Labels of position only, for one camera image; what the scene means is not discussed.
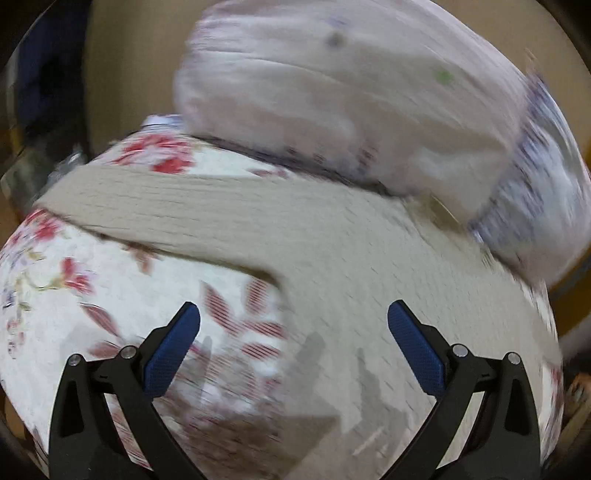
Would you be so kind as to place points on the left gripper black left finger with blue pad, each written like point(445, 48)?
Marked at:
point(84, 443)

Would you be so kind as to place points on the pale pink floral pillow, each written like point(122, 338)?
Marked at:
point(396, 93)

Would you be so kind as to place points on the beige knit garment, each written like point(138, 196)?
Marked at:
point(340, 257)

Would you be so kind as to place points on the white purple floral pillow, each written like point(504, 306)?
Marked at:
point(538, 218)

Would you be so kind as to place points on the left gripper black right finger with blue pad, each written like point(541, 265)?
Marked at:
point(504, 442)

